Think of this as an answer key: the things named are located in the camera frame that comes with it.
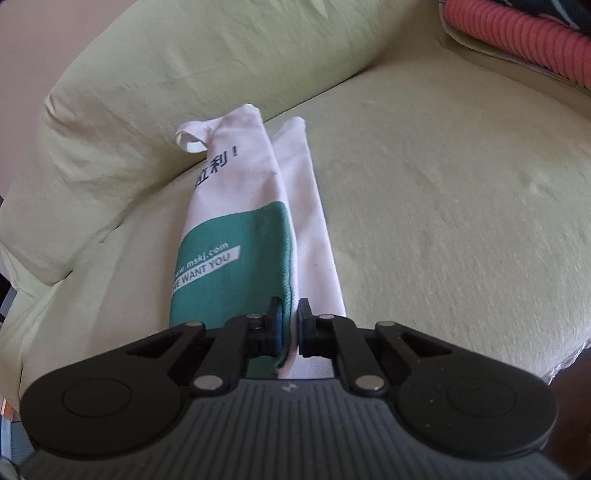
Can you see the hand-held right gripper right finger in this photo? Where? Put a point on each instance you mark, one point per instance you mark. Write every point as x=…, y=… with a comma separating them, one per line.
x=304, y=325

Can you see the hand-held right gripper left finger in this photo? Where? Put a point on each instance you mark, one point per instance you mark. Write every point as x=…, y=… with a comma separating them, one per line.
x=277, y=328

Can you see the white canvas shopping bag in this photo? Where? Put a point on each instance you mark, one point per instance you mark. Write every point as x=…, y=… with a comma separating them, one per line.
x=231, y=184

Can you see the light green sofa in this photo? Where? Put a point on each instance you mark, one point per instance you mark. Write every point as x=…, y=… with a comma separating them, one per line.
x=438, y=184

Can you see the pink ribbed folded towel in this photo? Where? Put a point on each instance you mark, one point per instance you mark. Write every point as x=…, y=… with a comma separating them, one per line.
x=508, y=32

